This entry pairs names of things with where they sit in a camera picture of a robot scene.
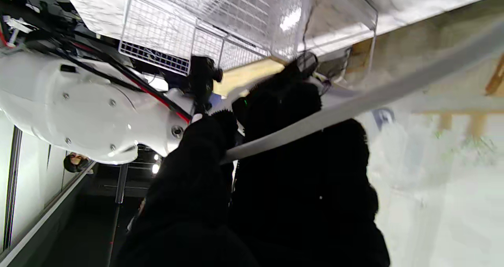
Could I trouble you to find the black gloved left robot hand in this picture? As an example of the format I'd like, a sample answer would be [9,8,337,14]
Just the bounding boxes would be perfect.
[118,111,390,267]

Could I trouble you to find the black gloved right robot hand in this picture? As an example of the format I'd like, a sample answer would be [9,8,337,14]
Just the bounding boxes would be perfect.
[232,52,327,141]

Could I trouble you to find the white wire mesh drawer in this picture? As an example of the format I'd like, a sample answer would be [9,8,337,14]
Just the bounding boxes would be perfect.
[118,0,378,76]

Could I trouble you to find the white power strip with cord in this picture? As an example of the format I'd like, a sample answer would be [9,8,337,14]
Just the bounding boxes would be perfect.
[220,33,504,165]

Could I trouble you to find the printed room scene backdrop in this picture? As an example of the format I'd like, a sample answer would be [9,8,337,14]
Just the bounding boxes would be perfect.
[343,0,504,267]

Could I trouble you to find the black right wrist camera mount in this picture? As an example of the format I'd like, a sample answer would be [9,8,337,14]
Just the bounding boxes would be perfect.
[188,56,224,112]

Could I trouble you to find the right arm red black cables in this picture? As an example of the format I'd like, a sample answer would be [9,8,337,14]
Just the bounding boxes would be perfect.
[0,23,193,124]

